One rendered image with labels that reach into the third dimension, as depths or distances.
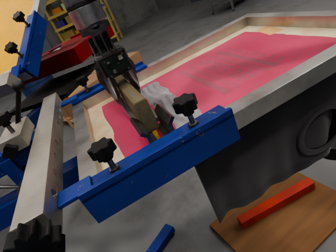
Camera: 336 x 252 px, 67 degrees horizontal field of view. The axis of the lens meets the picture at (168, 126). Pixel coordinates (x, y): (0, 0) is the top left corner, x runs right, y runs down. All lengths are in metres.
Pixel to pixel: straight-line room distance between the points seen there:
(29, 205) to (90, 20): 0.38
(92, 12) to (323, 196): 1.38
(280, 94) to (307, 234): 1.01
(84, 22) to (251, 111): 0.39
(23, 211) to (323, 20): 0.84
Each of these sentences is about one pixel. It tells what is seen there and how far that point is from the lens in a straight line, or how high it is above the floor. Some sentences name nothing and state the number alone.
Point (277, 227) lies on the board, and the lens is 1.49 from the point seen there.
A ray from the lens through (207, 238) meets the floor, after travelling 1.54.
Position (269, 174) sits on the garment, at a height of 0.70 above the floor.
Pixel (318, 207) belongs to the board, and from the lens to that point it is 1.55.
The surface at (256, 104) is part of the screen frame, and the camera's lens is 0.51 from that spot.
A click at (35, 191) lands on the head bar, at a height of 1.04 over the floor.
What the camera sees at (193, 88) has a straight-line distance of 0.73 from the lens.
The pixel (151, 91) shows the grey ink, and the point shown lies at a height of 0.96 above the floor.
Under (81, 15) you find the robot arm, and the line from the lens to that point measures 0.61.
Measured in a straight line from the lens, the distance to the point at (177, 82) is 0.82.
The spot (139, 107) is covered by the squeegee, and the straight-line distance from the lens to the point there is 0.52.
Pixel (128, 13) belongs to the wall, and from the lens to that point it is 11.81.
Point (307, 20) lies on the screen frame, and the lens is 0.92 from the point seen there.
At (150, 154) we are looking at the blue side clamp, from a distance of 0.43.
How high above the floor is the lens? 1.24
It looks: 29 degrees down
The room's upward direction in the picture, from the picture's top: 25 degrees counter-clockwise
